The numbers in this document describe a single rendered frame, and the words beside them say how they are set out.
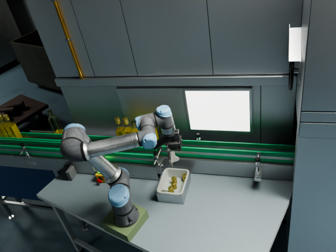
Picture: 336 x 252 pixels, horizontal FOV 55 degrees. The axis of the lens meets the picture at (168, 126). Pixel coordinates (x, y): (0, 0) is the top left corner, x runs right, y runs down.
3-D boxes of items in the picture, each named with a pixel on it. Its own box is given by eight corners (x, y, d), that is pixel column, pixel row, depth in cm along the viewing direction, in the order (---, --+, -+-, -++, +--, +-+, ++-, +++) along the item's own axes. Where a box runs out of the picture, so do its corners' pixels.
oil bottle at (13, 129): (25, 141, 269) (10, 112, 252) (21, 145, 264) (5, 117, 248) (19, 140, 270) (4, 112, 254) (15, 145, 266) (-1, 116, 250)
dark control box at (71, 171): (77, 173, 245) (74, 165, 240) (72, 180, 239) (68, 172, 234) (68, 172, 248) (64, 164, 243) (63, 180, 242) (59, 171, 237)
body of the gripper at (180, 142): (181, 152, 178) (177, 135, 171) (166, 153, 180) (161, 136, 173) (182, 143, 184) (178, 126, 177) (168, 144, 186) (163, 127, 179)
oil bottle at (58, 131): (65, 134, 267) (53, 107, 252) (63, 138, 262) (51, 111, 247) (58, 135, 268) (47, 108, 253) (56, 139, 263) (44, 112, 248)
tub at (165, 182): (191, 178, 221) (189, 169, 216) (183, 204, 204) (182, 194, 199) (167, 176, 226) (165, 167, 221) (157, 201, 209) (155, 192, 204)
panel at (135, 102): (252, 130, 216) (252, 86, 196) (252, 133, 214) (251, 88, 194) (128, 126, 244) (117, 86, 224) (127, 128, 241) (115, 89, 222)
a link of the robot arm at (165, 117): (153, 106, 170) (169, 102, 170) (158, 123, 176) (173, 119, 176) (154, 114, 163) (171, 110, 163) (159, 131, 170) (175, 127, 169)
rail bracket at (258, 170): (262, 173, 210) (263, 146, 197) (261, 192, 198) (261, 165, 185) (255, 172, 212) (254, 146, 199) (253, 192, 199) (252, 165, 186)
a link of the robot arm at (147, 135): (53, 156, 152) (155, 133, 152) (56, 141, 161) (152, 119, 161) (62, 173, 159) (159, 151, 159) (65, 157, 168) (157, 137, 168)
